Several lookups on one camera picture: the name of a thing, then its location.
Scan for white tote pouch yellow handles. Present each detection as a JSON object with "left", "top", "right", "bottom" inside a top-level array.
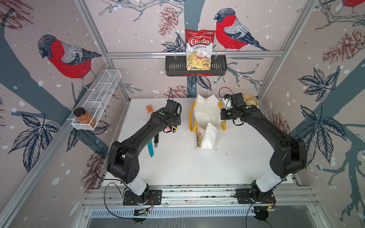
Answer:
[{"left": 189, "top": 95, "right": 226, "bottom": 150}]

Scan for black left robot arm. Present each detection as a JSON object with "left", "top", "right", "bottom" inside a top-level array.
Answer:
[{"left": 106, "top": 99, "right": 182, "bottom": 203}]

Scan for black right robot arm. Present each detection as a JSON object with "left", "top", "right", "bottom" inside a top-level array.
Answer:
[{"left": 221, "top": 93, "right": 307, "bottom": 201}]

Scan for yellow bamboo steamer basket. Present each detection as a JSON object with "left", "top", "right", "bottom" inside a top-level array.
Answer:
[{"left": 242, "top": 94, "right": 259, "bottom": 107}]

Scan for orange snack packet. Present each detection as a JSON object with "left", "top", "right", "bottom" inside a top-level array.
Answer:
[{"left": 146, "top": 104, "right": 155, "bottom": 114}]

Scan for Chuba cassava chips bag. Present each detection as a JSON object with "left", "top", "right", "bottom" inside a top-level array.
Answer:
[{"left": 185, "top": 29, "right": 215, "bottom": 71}]

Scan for orange sauce jar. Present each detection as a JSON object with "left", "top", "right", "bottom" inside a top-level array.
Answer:
[{"left": 73, "top": 107, "right": 96, "bottom": 128}]

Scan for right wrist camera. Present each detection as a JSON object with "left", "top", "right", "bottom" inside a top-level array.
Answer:
[{"left": 224, "top": 97, "right": 232, "bottom": 110}]

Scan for black wire wall basket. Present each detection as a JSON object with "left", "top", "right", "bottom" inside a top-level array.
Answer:
[{"left": 165, "top": 55, "right": 228, "bottom": 77}]

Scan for white wire wall shelf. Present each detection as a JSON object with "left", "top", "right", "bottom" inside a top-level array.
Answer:
[{"left": 71, "top": 69, "right": 121, "bottom": 131}]

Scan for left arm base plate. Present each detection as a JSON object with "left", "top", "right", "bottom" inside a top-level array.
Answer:
[{"left": 123, "top": 190, "right": 162, "bottom": 206}]

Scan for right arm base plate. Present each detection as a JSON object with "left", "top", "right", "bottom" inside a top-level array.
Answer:
[{"left": 233, "top": 188, "right": 276, "bottom": 204}]

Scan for aluminium rail frame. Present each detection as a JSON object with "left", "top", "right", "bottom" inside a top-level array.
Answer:
[{"left": 81, "top": 184, "right": 319, "bottom": 220}]

